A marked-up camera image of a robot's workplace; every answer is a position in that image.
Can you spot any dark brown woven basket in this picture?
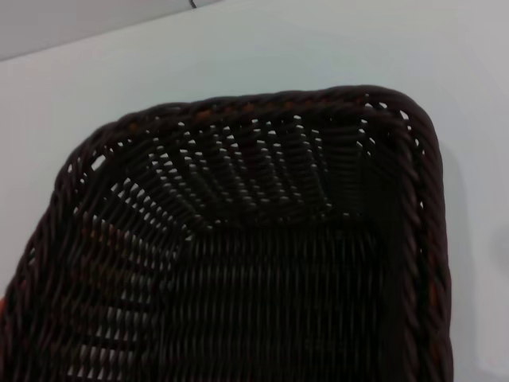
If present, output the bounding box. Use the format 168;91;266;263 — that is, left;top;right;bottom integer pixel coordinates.
0;84;455;382

